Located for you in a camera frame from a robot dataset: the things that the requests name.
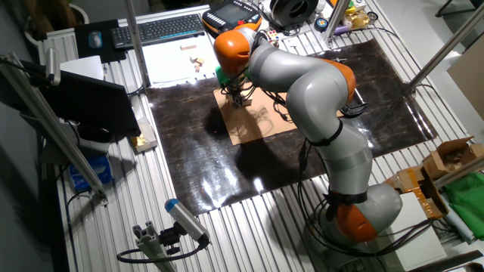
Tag brown board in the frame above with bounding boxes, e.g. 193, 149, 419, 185
447, 36, 484, 122

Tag white flat box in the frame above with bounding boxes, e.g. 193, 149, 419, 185
385, 191, 448, 271

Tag short aluminium extrusion post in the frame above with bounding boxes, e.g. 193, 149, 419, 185
132, 221, 177, 272

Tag aluminium frame pole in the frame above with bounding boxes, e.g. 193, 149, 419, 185
126, 0, 151, 88
408, 2, 484, 91
433, 154, 484, 190
323, 0, 351, 42

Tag black filament spool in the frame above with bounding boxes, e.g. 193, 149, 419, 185
270, 0, 320, 28

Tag silver camera with blue end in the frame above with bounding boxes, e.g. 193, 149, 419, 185
164, 198, 211, 245

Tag silver camera on pole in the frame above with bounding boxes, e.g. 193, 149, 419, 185
45, 47, 61, 87

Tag black computer keyboard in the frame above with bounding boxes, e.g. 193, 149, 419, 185
110, 13, 206, 50

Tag small open white box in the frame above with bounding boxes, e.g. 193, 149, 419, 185
130, 116, 159, 153

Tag white plant pot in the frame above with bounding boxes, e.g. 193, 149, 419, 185
24, 2, 91, 48

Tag slanted aluminium frame beam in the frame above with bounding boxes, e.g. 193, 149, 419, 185
0, 52, 109, 205

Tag black camera clamp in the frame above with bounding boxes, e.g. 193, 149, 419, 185
158, 222, 182, 256

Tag blue tissue pack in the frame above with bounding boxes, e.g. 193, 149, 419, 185
67, 154, 113, 192

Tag blue grey computer mouse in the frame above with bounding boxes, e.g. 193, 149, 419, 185
88, 30, 104, 50

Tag open cardboard box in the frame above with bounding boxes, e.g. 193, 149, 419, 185
421, 136, 484, 181

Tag brown cardboard sheet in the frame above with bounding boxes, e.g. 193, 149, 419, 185
213, 85, 345, 147

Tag black chair legs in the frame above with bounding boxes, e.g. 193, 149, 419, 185
434, 0, 484, 18

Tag dark marble pattern mat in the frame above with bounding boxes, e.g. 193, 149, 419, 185
145, 37, 439, 216

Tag black camera cable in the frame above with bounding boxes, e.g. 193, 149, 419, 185
116, 241, 209, 264

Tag taped flat cardboard box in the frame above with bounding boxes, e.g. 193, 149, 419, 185
385, 165, 449, 221

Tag green cloth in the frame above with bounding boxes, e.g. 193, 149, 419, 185
444, 172, 484, 241

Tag white paper pad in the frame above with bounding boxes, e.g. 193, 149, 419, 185
60, 55, 105, 81

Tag black laptop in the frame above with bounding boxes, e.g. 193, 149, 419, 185
20, 60, 141, 139

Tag clear bag of gold items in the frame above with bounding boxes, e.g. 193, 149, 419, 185
346, 9, 371, 31

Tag orange black teach pendant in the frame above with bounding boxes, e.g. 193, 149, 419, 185
201, 0, 263, 39

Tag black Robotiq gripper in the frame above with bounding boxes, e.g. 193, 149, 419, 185
225, 83, 249, 109

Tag white paper sheet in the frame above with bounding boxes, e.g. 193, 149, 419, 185
141, 33, 237, 88

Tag black mouse pad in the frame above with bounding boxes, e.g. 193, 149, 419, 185
73, 19, 128, 64

